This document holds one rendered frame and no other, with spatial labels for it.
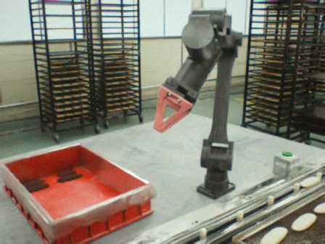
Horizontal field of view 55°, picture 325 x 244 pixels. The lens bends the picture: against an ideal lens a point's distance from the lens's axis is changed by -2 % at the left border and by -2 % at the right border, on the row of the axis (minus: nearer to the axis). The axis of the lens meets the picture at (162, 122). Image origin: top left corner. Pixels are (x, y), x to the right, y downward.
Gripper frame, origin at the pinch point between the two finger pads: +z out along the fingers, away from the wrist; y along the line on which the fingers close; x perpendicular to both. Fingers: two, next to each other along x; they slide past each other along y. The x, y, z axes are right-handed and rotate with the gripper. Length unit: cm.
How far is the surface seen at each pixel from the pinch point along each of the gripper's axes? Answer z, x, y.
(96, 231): 32.2, 1.4, 21.8
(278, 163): -13, -42, 60
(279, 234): 6.5, -35.9, 11.7
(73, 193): 34, 16, 44
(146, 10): -167, 161, 469
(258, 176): -5, -38, 60
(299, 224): 2.0, -40.2, 15.6
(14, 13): -34, 279, 347
